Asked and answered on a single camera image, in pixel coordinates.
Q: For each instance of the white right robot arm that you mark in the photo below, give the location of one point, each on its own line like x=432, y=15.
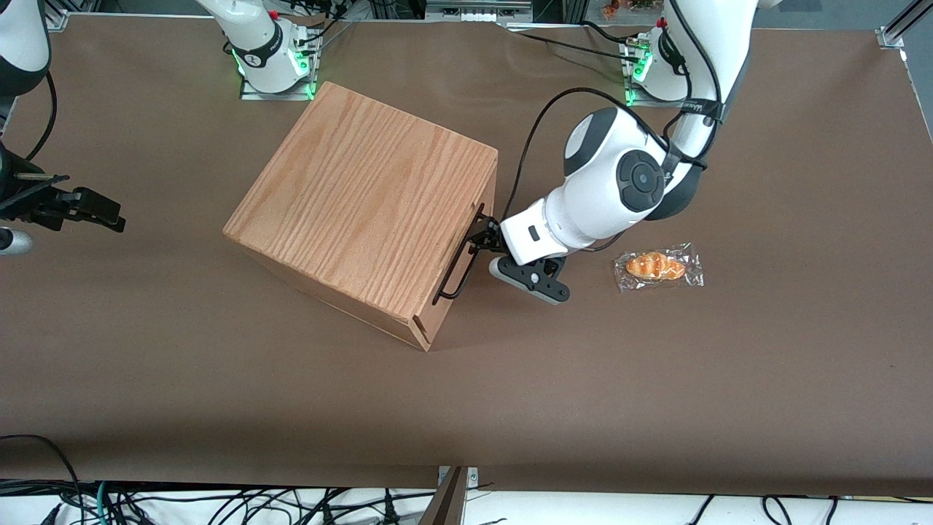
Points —
x=259, y=36

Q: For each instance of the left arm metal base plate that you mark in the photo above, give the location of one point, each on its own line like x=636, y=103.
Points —
x=633, y=98

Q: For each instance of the light wooden drawer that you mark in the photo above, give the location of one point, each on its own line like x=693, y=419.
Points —
x=487, y=186

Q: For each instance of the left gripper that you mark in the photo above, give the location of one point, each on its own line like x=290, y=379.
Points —
x=490, y=235

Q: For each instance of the small metal table bracket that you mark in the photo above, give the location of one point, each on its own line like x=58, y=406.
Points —
x=472, y=477

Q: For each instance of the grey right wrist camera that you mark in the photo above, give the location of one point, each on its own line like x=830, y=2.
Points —
x=13, y=241

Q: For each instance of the bread roll in clear wrapper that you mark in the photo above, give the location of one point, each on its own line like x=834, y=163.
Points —
x=656, y=266

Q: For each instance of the oak wooden drawer cabinet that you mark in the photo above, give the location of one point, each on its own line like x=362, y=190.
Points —
x=364, y=197

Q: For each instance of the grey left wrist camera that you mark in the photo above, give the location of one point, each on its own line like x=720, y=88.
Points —
x=536, y=281

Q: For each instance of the grey power strip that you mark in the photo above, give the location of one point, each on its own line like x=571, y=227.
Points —
x=477, y=10

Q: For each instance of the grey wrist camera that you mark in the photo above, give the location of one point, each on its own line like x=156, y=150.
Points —
x=13, y=241
x=536, y=281

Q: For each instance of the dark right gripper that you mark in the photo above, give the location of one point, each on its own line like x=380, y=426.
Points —
x=23, y=198

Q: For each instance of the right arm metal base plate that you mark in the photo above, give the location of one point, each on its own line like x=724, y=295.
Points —
x=251, y=93

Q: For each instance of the aluminium frame corner bracket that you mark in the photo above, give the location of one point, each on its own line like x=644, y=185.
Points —
x=895, y=33

